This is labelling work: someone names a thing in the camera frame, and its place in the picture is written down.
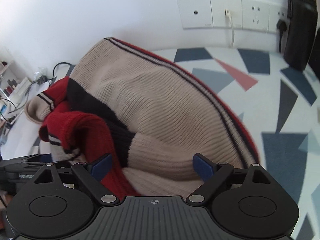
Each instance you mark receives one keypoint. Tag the white wall socket panel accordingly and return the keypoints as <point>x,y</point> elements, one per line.
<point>238,14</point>

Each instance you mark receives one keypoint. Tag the red black beige knit sweater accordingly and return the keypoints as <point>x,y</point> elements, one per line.
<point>147,113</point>

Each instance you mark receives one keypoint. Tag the geometric pattern tablecloth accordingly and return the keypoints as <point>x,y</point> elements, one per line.
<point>279,108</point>

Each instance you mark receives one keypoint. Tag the black water bottle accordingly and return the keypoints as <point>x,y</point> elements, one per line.
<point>303,16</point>

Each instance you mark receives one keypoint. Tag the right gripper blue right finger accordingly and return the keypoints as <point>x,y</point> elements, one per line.
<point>205,168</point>

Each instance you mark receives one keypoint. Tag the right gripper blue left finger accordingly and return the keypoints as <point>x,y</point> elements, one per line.
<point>99,168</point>

